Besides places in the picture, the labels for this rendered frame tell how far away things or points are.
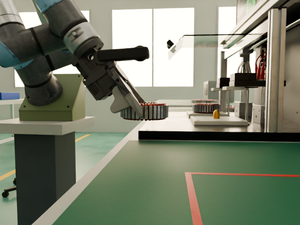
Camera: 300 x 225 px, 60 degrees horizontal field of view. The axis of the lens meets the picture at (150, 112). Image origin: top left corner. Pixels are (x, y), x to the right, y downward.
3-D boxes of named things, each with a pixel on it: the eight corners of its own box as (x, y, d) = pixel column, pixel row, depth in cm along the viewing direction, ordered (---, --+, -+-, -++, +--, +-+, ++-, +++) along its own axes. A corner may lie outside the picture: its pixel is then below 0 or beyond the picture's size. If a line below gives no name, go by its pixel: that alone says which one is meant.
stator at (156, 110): (115, 120, 56) (115, 103, 55) (125, 115, 67) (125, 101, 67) (168, 121, 55) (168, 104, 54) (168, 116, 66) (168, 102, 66)
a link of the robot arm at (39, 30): (36, 37, 73) (27, 18, 63) (74, 24, 76) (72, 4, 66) (47, 62, 73) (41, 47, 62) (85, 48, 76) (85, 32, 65)
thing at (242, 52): (242, 52, 107) (242, 42, 107) (238, 55, 113) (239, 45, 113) (253, 52, 107) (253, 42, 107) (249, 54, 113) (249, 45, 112)
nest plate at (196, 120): (193, 125, 74) (194, 120, 74) (190, 119, 89) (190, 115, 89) (247, 125, 73) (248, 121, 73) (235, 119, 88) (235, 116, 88)
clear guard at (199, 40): (167, 52, 92) (167, 35, 92) (168, 60, 116) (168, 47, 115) (262, 51, 89) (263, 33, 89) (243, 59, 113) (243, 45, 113)
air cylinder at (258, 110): (260, 124, 76) (260, 105, 76) (252, 121, 84) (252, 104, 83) (277, 124, 76) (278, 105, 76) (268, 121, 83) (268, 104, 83)
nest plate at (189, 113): (188, 117, 98) (188, 114, 98) (186, 114, 113) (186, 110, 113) (229, 117, 97) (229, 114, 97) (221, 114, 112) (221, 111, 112)
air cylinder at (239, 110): (239, 116, 100) (239, 102, 100) (234, 114, 108) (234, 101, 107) (252, 116, 100) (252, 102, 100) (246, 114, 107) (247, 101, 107)
